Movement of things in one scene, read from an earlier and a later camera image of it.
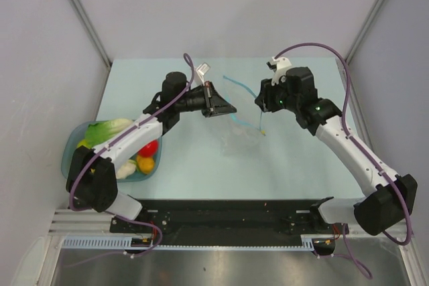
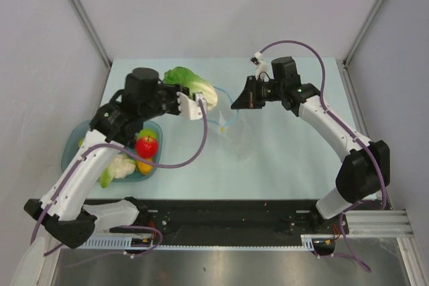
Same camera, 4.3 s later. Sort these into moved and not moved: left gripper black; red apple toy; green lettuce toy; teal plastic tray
Moved: green lettuce toy; left gripper black
Not moved: teal plastic tray; red apple toy
